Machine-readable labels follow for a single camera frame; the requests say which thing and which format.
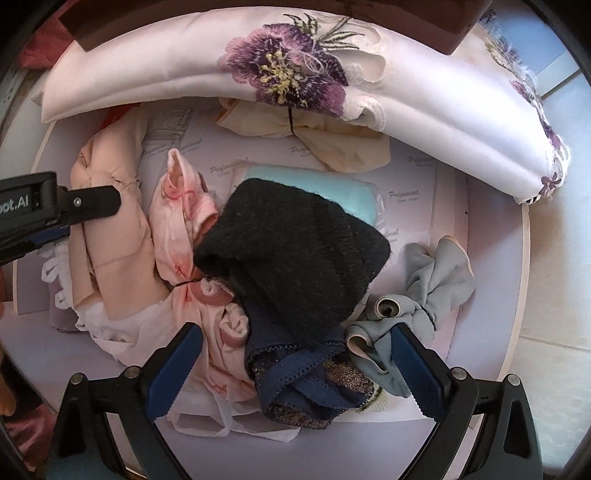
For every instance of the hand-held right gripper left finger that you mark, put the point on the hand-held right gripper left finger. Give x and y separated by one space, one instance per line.
175 369

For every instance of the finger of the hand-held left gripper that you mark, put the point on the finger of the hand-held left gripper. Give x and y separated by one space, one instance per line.
92 203

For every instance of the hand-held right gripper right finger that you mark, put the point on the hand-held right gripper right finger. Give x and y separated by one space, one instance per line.
415 374

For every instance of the peach cloth bundle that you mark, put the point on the peach cloth bundle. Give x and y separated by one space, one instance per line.
115 230

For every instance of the pink printed cloth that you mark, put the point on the pink printed cloth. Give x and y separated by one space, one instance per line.
178 230

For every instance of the grey cloth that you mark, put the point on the grey cloth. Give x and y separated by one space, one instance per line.
434 277

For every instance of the white drawer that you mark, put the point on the white drawer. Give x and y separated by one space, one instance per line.
494 300

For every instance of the navy lace underwear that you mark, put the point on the navy lace underwear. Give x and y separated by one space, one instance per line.
286 374

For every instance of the black fuzzy sock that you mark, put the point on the black fuzzy sock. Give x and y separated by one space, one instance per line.
295 249

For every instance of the teal cloth packet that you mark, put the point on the teal cloth packet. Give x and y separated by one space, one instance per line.
332 184

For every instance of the brown box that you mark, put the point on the brown box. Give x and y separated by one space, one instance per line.
466 23

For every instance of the clear plastic bag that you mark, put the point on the clear plastic bag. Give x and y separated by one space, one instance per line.
203 422

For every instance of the white lace cloth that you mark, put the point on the white lace cloth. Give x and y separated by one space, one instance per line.
115 332

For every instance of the red packet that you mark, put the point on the red packet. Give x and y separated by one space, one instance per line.
111 121

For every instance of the red cloth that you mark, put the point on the red cloth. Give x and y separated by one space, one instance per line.
41 50

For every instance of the beige tied cloth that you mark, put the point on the beige tied cloth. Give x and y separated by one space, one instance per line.
341 147

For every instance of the white embroidered folded cloth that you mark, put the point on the white embroidered folded cloth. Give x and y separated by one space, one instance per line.
415 129

